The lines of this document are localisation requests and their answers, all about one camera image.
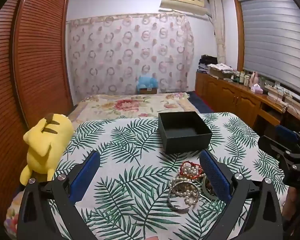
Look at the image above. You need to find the stack of folded clothes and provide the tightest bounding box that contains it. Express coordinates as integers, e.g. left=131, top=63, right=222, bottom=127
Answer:
left=197, top=54, right=218, bottom=73

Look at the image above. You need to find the floral bed blanket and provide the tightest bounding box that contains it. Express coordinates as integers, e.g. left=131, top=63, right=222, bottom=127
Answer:
left=67, top=92, right=200, bottom=130

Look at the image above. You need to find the white patterned cloth bundle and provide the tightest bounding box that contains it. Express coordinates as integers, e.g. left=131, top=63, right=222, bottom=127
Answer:
left=207, top=63, right=234, bottom=79

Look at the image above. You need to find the person's right hand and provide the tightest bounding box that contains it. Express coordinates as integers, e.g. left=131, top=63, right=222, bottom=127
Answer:
left=283, top=184, right=300, bottom=230

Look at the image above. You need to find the blue plush toy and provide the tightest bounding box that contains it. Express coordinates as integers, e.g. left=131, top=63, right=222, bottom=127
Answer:
left=137, top=76, right=158, bottom=90

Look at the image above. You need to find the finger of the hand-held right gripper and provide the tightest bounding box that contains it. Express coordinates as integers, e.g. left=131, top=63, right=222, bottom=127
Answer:
left=257, top=135, right=300, bottom=160
left=275, top=124, right=300, bottom=156

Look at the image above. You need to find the black cardboard box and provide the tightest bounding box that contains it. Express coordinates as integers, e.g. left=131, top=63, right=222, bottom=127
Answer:
left=158, top=111, right=213, bottom=155

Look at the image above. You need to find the wooden side cabinet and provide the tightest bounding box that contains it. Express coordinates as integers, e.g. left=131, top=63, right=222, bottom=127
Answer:
left=195, top=71, right=300, bottom=140

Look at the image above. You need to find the ring pattern curtain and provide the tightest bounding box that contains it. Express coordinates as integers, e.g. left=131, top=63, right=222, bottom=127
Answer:
left=66, top=14, right=194, bottom=100

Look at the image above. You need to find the white pearl necklace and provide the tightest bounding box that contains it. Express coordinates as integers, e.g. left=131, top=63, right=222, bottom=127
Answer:
left=169, top=162, right=203, bottom=205

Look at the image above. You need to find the pink rabbit figure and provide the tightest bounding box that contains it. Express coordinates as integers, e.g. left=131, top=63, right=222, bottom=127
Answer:
left=250, top=71, right=259, bottom=87

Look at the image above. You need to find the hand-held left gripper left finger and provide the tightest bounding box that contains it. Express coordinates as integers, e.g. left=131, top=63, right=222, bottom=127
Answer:
left=17, top=150, right=102, bottom=240

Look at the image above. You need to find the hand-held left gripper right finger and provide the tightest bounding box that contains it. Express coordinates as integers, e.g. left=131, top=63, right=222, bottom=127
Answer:
left=199, top=149, right=283, bottom=240

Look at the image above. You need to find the row of small bottles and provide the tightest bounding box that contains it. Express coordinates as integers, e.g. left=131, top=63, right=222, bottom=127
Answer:
left=230, top=71, right=250, bottom=85

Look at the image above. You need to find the red braided bracelet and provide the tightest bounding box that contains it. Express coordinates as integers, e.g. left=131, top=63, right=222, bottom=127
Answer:
left=177, top=161, right=205, bottom=180

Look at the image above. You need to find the silver rhinestone bangle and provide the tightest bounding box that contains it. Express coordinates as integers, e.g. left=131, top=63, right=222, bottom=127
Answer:
left=168, top=184, right=200, bottom=212

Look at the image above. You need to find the leaf print cloth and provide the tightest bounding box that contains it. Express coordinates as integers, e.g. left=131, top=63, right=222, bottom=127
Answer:
left=49, top=112, right=289, bottom=240

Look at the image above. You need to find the small brown cardboard box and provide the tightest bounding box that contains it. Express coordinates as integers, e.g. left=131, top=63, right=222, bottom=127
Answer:
left=139, top=87, right=157, bottom=95

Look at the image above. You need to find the pale green jade bangle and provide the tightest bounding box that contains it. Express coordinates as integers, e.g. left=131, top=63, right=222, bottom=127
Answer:
left=201, top=175, right=219, bottom=201

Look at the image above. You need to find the grey window blind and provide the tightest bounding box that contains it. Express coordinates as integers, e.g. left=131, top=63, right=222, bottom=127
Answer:
left=240, top=0, right=300, bottom=93

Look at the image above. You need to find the yellow plush toy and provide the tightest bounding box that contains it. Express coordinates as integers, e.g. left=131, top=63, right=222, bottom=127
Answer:
left=20, top=113, right=74, bottom=184

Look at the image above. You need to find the navy blue bed sheet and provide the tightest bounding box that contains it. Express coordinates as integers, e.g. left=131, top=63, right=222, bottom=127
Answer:
left=187, top=91, right=215, bottom=114

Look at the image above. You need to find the white air conditioner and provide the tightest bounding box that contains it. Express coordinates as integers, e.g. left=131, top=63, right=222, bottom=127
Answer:
left=160, top=0, right=208, bottom=16

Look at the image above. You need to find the wrapped air conditioner pipe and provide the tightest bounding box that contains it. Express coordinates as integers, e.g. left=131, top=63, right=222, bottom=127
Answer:
left=211, top=0, right=227, bottom=64

